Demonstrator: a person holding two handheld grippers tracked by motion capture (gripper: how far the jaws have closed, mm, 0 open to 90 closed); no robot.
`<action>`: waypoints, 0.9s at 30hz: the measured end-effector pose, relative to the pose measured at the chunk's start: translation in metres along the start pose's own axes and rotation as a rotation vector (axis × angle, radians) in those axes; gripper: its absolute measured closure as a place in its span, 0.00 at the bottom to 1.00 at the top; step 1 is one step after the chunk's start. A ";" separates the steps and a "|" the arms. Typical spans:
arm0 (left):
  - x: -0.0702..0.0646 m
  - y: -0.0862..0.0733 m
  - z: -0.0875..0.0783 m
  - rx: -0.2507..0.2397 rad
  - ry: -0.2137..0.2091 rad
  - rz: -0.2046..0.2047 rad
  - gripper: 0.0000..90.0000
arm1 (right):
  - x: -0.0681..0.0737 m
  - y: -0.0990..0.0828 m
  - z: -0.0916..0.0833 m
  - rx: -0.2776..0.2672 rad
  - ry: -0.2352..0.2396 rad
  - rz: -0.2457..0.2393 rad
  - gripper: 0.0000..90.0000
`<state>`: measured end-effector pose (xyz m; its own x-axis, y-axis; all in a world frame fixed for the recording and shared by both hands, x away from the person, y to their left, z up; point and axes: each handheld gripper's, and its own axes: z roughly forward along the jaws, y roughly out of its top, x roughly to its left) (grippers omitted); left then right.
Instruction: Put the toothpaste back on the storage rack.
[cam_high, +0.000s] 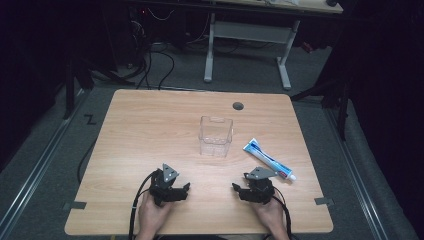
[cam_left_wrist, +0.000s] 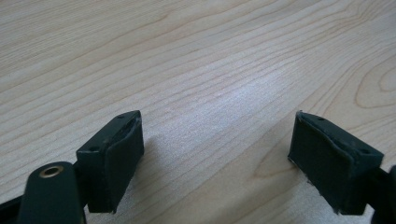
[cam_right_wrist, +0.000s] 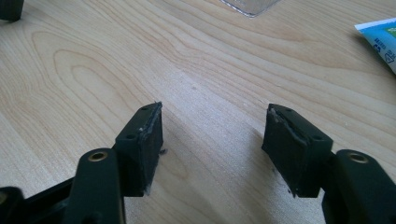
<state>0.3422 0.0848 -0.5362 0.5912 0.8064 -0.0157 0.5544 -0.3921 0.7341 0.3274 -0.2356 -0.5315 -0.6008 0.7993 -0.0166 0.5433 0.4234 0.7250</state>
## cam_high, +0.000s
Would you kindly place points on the black metal stand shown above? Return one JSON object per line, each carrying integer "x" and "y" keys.
{"x": 342, "y": 110}
{"x": 69, "y": 86}

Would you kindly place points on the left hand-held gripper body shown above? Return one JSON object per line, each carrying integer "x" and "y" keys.
{"x": 161, "y": 186}

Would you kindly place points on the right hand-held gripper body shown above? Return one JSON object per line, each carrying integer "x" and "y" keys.
{"x": 261, "y": 190}

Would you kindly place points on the white blue toothpaste tube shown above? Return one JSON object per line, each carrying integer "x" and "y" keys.
{"x": 266, "y": 159}

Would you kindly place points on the grey table grommet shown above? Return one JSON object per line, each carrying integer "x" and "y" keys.
{"x": 238, "y": 106}

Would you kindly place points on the clear plastic container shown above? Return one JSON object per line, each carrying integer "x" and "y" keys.
{"x": 215, "y": 138}

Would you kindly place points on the grey table bracket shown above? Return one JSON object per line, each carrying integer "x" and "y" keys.
{"x": 324, "y": 201}
{"x": 76, "y": 205}

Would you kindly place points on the metal floor rail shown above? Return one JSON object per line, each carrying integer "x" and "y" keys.
{"x": 36, "y": 166}
{"x": 360, "y": 180}

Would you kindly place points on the person's left hand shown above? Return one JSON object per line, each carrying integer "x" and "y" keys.
{"x": 151, "y": 216}

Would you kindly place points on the white frame desk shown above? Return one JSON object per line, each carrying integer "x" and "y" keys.
{"x": 250, "y": 31}

